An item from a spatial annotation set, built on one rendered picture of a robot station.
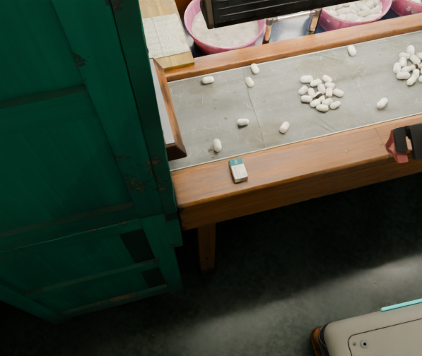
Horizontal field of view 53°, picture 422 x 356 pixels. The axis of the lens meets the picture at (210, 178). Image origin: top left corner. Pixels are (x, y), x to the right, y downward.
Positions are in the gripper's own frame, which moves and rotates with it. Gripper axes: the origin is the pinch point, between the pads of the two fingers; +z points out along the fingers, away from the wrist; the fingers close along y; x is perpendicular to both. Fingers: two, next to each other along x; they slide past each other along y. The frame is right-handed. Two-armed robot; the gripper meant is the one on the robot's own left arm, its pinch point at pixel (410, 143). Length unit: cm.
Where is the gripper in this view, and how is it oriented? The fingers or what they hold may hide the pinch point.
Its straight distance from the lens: 96.7
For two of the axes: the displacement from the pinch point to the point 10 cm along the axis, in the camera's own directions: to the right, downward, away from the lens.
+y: -9.8, 1.9, -1.0
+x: 1.9, 9.8, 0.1
